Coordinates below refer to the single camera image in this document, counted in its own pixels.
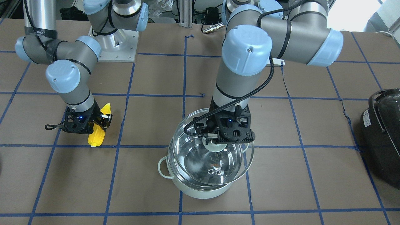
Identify yellow corn cob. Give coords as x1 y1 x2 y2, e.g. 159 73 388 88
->
88 103 111 147

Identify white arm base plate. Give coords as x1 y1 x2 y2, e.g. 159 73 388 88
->
265 57 286 67
88 27 140 63

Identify pale green cooking pot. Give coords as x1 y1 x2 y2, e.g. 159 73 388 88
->
157 138 248 199

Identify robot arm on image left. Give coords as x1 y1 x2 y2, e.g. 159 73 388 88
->
15 0 149 134

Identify silver cable connector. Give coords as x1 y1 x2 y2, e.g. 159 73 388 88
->
202 22 226 34

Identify black rice cooker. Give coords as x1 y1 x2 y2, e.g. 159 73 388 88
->
361 88 400 189

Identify aluminium frame post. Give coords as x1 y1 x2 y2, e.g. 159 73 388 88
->
177 0 194 29

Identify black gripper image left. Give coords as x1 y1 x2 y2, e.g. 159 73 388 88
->
61 101 113 134

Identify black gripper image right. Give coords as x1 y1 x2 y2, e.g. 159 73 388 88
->
194 105 255 144

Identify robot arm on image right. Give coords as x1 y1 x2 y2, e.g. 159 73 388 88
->
184 0 344 144

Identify glass pot lid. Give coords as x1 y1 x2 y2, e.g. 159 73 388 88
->
167 108 254 188

